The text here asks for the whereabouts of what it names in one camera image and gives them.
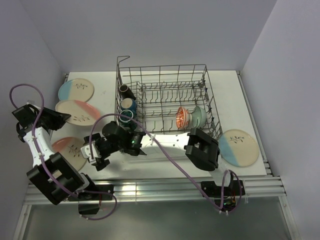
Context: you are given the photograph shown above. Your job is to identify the dark green mug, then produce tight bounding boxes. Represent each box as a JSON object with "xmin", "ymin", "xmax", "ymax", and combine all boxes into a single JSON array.
[{"xmin": 118, "ymin": 109, "xmax": 137, "ymax": 131}]

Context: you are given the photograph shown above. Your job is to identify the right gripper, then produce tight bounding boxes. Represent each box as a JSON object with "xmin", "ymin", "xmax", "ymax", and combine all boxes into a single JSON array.
[{"xmin": 84, "ymin": 133, "xmax": 125, "ymax": 171}]

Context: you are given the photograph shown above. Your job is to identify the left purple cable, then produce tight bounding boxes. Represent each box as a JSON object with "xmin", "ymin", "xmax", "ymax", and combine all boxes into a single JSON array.
[{"xmin": 9, "ymin": 83, "xmax": 118, "ymax": 221}]

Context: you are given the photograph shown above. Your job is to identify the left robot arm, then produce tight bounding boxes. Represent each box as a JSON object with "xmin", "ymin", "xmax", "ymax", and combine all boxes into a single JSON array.
[{"xmin": 12, "ymin": 104, "xmax": 98, "ymax": 205}]

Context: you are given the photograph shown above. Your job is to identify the light green bowl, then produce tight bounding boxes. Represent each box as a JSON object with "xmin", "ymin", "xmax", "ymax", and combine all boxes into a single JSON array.
[{"xmin": 191, "ymin": 106, "xmax": 208, "ymax": 128}]

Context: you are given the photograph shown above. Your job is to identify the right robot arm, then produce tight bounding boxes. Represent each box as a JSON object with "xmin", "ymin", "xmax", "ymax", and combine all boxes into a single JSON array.
[{"xmin": 81, "ymin": 121, "xmax": 245, "ymax": 198}]

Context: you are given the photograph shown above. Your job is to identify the orange patterned bowl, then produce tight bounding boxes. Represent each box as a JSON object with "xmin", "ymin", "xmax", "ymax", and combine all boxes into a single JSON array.
[{"xmin": 175, "ymin": 106, "xmax": 190, "ymax": 130}]

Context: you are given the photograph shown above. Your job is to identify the grey wire dish rack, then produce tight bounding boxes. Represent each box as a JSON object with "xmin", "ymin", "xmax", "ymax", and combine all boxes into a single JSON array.
[{"xmin": 115, "ymin": 55, "xmax": 223, "ymax": 139}]

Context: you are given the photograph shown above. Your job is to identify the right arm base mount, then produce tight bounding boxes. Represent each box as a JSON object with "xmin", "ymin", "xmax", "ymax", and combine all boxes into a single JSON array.
[{"xmin": 201, "ymin": 180, "xmax": 246, "ymax": 214}]

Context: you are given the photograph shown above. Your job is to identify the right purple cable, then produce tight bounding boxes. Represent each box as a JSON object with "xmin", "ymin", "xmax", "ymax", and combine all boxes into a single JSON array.
[{"xmin": 89, "ymin": 113, "xmax": 243, "ymax": 213}]

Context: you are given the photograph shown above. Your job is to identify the pink cream plate near edge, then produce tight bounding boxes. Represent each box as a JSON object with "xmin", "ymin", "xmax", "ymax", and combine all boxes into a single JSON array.
[{"xmin": 52, "ymin": 136, "xmax": 87, "ymax": 171}]

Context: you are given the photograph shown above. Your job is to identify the aluminium rail frame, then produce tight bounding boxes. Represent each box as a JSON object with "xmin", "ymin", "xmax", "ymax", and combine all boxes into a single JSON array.
[{"xmin": 12, "ymin": 71, "xmax": 296, "ymax": 240}]

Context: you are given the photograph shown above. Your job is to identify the pink and cream plate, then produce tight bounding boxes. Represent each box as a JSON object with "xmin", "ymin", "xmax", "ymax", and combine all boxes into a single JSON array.
[{"xmin": 55, "ymin": 100, "xmax": 101, "ymax": 127}]

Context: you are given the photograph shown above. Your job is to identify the purple cable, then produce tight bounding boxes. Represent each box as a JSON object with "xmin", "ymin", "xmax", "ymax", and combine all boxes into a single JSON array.
[
  {"xmin": 9, "ymin": 83, "xmax": 118, "ymax": 221},
  {"xmin": 89, "ymin": 113, "xmax": 243, "ymax": 213}
]

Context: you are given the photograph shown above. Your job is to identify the dark blue mug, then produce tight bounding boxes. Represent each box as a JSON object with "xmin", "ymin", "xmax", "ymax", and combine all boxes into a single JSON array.
[{"xmin": 120, "ymin": 98, "xmax": 137, "ymax": 112}]

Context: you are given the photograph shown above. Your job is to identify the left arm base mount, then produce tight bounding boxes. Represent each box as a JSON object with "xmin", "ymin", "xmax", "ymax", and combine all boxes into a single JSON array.
[{"xmin": 67, "ymin": 184, "xmax": 114, "ymax": 216}]

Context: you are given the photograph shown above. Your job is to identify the blue cream plate right side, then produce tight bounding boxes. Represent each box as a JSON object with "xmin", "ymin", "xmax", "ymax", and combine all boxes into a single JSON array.
[{"xmin": 218, "ymin": 129, "xmax": 259, "ymax": 168}]

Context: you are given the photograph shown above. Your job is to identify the blue and cream plate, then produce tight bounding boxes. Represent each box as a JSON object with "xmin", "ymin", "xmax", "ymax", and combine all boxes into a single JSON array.
[{"xmin": 58, "ymin": 78, "xmax": 95, "ymax": 102}]

